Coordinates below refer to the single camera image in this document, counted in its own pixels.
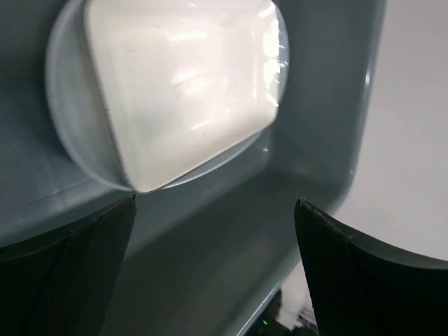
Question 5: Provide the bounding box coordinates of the grey plastic bin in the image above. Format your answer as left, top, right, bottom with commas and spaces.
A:
1, 1, 386, 335

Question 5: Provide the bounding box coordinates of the rectangular white plate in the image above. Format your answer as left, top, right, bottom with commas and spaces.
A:
83, 1, 281, 193

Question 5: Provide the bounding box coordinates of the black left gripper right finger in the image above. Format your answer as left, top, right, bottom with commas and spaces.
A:
294, 199, 447, 335

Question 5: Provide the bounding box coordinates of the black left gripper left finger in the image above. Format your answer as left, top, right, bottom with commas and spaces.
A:
1, 197, 137, 335

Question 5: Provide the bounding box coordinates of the large oval white plate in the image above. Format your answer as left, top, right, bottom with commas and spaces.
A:
45, 1, 289, 193

